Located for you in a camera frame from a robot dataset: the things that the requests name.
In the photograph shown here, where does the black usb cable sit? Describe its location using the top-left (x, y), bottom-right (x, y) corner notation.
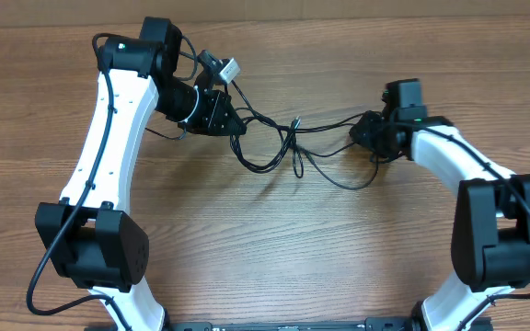
top-left (227, 80), bottom-right (381, 192)

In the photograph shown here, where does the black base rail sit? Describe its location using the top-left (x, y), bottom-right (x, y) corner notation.
top-left (85, 315), bottom-right (494, 331)

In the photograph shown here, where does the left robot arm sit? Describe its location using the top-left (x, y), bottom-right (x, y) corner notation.
top-left (35, 17), bottom-right (247, 330)

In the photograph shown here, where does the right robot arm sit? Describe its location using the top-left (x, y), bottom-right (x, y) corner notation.
top-left (350, 78), bottom-right (530, 330)

